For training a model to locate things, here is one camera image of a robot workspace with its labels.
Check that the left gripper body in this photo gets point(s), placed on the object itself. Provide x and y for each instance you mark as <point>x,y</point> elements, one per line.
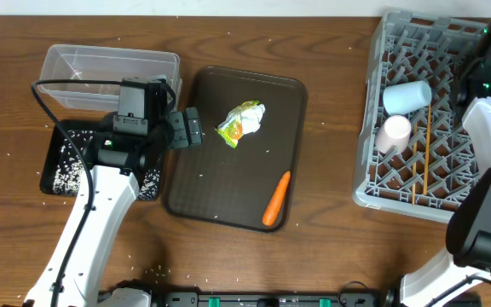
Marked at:
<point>177,129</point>

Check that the pink cup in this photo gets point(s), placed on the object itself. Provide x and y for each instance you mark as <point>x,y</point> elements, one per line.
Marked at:
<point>393,134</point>

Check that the light blue cup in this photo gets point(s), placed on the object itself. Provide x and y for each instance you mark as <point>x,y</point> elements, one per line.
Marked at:
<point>406,98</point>

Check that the wooden chopstick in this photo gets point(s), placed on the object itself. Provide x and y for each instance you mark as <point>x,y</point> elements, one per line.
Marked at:
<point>415,150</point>

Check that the wooden chopstick diagonal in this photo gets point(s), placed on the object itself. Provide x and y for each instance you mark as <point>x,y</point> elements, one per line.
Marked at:
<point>427,152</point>

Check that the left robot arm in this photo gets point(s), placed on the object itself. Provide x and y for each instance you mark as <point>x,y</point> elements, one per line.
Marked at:
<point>106,171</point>

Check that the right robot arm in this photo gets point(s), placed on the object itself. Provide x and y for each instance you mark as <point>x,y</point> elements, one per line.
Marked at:
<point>466,259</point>

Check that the grey dishwasher rack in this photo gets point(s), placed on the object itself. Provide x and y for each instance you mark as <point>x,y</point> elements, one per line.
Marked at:
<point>408,47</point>

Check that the crumpled green yellow wrapper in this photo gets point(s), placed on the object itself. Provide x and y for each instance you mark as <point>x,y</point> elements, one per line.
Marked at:
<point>243,119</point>

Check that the brown serving tray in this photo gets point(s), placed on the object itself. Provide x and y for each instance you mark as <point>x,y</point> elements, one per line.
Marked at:
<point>233,186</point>

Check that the orange carrot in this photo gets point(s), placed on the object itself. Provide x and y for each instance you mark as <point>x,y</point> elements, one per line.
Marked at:
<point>276,201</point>

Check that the black plastic tray bin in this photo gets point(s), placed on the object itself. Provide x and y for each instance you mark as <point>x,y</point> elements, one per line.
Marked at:
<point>56,141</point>

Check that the pile of white rice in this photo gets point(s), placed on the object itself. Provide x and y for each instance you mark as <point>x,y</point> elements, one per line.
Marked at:
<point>68,169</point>

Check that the clear plastic bin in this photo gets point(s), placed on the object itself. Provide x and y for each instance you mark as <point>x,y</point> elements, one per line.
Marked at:
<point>65,61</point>

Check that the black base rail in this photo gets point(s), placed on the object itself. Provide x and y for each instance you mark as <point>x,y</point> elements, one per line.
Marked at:
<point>271,300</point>

